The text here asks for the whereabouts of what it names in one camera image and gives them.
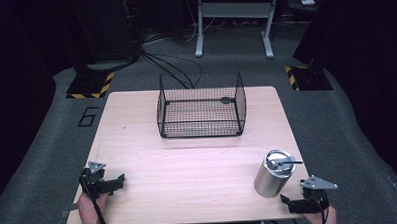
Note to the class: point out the white metal frame stand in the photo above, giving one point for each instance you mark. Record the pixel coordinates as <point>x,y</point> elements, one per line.
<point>236,10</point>

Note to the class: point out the person's left hand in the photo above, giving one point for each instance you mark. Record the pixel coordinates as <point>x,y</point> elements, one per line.
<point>88,207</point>

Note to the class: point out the person's right hand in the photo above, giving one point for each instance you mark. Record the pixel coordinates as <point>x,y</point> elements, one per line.
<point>315,219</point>

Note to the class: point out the small white box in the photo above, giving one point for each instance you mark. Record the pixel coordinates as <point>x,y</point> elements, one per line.
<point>308,2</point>

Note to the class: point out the black stand with striped base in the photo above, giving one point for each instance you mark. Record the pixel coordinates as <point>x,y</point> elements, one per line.
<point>308,78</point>
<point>88,84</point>

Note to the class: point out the black equipment cabinet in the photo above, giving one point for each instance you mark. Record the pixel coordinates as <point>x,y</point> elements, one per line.
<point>111,25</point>

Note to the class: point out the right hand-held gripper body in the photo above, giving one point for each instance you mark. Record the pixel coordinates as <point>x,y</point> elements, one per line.
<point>317,193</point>

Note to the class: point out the silver metal canister with crank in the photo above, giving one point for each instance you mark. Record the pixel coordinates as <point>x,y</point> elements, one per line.
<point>270,183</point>

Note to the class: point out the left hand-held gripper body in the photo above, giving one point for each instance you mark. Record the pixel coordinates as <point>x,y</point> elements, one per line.
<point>93,178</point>

